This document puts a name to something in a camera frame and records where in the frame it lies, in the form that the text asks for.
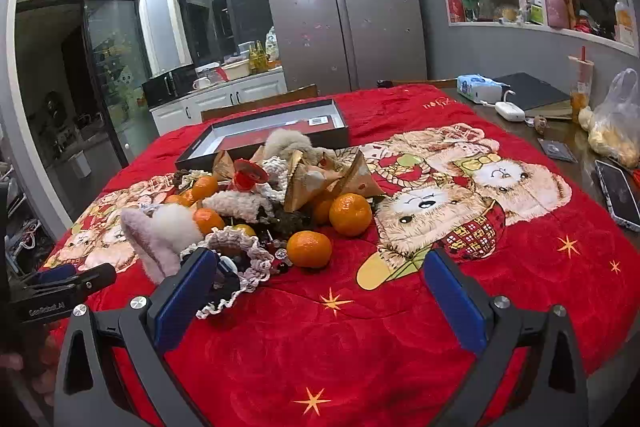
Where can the white ruffled scrunchie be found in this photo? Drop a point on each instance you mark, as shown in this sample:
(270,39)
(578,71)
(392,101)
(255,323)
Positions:
(187,178)

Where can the red clear plastic toy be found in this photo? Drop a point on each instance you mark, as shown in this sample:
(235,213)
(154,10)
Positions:
(247,174)

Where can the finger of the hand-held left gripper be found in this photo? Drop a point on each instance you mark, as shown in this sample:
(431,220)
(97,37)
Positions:
(50,276)
(97,277)

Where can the blue tissue pack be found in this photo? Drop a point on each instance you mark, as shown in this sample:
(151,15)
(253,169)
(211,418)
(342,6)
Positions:
(477,87)

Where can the white knit scrunchie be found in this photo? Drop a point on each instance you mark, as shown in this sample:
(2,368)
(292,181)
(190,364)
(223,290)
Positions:
(274,177)

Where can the black microwave oven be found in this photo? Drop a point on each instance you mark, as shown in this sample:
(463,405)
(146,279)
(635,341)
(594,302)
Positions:
(167,86)

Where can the white power bank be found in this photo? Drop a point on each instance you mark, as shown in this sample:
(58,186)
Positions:
(510,112)

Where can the smartphone with patterned case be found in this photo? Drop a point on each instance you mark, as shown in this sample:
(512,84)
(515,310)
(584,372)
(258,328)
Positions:
(617,194)

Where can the brown paper pyramid packet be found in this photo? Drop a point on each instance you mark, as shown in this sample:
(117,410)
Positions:
(302,192)
(257,155)
(362,179)
(225,164)

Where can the beige fluffy scrunchie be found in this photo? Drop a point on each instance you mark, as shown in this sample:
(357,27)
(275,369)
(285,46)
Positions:
(287,142)

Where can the silver double-door refrigerator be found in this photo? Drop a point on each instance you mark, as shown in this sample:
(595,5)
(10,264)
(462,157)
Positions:
(345,7)

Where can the white kitchen cabinet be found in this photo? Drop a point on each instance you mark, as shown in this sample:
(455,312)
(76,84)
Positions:
(220,99)

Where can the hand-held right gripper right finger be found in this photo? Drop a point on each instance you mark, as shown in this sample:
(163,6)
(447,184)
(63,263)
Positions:
(457,302)

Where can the pile of mandarins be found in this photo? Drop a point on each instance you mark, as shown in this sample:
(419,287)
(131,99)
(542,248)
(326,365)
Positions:
(350,214)

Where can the white trash bin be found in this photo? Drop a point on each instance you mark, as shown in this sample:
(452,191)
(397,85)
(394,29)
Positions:
(80,167)

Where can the pink bottle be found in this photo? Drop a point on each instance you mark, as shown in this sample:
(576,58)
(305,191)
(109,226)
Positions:
(556,9)

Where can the cream plastic basin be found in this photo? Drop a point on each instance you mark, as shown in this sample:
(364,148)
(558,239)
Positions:
(236,69)

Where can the black flat folder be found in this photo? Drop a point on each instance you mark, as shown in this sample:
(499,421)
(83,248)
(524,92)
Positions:
(535,89)

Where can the wooden desktop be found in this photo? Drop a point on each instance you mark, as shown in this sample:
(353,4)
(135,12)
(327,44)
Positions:
(555,129)

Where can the plastic drink cup with straw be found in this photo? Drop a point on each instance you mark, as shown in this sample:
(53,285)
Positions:
(580,87)

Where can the glass sliding door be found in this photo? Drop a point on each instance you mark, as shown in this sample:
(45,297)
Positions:
(112,72)

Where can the clear plastic bag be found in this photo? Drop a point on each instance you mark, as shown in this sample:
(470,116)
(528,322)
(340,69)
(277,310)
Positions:
(615,117)

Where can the red printed bear blanket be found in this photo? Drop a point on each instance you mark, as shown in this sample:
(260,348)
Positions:
(350,357)

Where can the black shallow gift box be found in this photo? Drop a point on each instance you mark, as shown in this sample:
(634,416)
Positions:
(250,134)

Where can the white mug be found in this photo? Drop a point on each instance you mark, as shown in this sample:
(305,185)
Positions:
(201,83)

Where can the small black card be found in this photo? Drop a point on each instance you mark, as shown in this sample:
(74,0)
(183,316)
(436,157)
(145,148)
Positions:
(557,150)

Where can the white fluffy scrunchie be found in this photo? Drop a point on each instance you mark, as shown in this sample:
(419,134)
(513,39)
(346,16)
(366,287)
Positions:
(175,224)

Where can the dark brown scrunchie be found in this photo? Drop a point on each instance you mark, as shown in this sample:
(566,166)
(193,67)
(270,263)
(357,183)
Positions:
(287,223)

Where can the cream fuzzy scrunchie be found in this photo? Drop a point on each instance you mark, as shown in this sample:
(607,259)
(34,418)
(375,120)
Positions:
(235,203)

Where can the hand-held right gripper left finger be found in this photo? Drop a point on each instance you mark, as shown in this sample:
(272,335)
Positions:
(185,302)

